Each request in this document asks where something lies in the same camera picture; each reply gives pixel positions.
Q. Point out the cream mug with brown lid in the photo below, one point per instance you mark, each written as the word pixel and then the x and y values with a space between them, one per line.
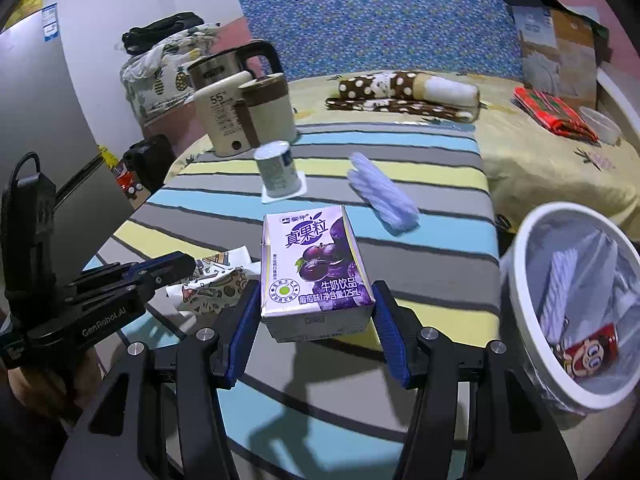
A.
pixel 270 110

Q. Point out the person's left forearm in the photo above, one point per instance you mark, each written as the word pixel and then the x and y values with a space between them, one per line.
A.
pixel 45 385

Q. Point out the white yogurt cup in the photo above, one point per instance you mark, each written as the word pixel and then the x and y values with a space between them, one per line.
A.
pixel 275 170

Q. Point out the black bag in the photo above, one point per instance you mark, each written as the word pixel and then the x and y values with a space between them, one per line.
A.
pixel 160 30

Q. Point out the red plaid cloth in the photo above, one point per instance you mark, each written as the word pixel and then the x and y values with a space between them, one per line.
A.
pixel 555 112

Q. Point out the printed paper wrapper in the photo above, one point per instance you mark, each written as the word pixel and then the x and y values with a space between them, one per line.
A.
pixel 220 285

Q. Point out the white round trash bin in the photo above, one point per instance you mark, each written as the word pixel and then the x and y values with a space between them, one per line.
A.
pixel 515 285

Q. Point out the red toy car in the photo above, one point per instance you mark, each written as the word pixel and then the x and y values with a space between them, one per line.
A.
pixel 127 185

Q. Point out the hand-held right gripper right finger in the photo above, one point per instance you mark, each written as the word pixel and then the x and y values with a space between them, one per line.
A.
pixel 392 330

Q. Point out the clear plastic bin liner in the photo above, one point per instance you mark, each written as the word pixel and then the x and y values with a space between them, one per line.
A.
pixel 610 270

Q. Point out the cardboard box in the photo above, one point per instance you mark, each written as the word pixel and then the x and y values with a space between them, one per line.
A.
pixel 555 50

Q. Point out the blue refrigerator sticker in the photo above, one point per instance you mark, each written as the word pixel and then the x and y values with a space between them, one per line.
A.
pixel 50 22

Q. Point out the black device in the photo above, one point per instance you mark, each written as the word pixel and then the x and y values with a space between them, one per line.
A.
pixel 147 160

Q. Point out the white bed frame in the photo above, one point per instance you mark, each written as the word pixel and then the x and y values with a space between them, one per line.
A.
pixel 620 95

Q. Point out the pineapple print bundle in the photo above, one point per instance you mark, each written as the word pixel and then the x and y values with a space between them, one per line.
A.
pixel 160 80

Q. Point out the yellow bed sheet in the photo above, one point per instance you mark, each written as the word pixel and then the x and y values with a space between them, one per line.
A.
pixel 540 175

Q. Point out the white bowl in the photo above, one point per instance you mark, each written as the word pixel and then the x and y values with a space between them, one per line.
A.
pixel 602 125

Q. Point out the purple milk carton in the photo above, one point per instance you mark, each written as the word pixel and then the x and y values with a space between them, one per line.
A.
pixel 315 270

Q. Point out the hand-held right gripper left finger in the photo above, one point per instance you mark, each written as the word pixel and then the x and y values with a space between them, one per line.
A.
pixel 240 330

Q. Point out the blue patterned headboard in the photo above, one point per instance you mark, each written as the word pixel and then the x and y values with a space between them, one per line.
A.
pixel 390 20

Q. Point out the cream thermos bottle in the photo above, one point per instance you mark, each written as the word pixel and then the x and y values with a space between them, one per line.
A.
pixel 222 115

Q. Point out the blue ribbed plastic wrapper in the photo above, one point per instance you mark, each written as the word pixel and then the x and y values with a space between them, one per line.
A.
pixel 380 192

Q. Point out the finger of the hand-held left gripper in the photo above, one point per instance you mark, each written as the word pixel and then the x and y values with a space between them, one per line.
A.
pixel 150 285
pixel 155 266

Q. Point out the red drink can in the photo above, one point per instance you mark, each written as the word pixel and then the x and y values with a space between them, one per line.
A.
pixel 595 350

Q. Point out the brown polka dot blanket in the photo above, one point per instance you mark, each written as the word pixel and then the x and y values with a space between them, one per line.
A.
pixel 390 95

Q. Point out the grey refrigerator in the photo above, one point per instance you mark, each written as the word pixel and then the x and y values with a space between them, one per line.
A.
pixel 50 110

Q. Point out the clear ribbed plastic packaging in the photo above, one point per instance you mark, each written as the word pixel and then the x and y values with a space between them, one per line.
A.
pixel 560 295

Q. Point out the striped tablecloth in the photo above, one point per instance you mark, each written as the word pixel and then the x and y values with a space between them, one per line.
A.
pixel 425 270

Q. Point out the yellow tag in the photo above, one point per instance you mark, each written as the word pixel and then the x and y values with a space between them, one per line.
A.
pixel 107 155

